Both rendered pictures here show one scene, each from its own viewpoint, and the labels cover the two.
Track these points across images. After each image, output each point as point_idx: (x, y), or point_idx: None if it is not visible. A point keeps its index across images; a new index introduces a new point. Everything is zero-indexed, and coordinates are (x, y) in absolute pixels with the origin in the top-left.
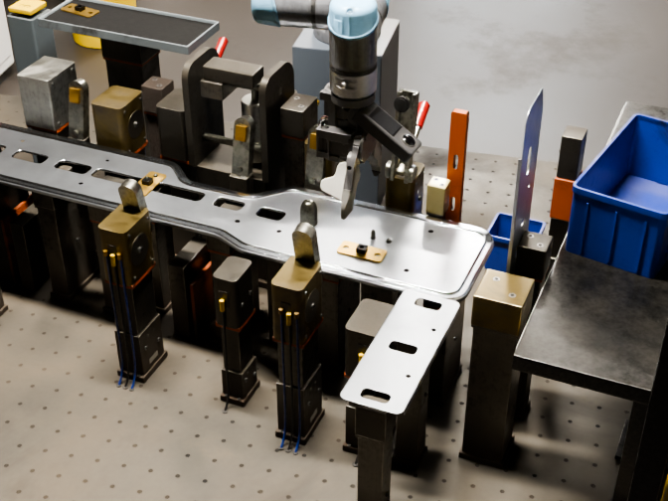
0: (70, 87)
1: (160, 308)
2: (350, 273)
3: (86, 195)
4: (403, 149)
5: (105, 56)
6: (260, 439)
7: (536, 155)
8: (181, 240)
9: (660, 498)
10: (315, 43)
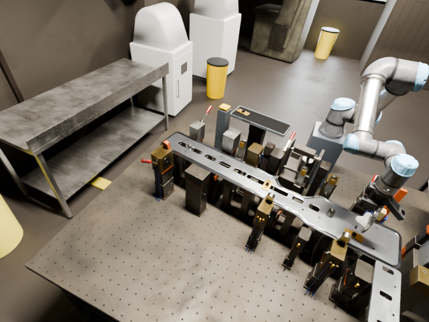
0: (240, 142)
1: None
2: (352, 246)
3: (246, 186)
4: (401, 216)
5: (249, 129)
6: (298, 287)
7: None
8: None
9: None
10: (320, 135)
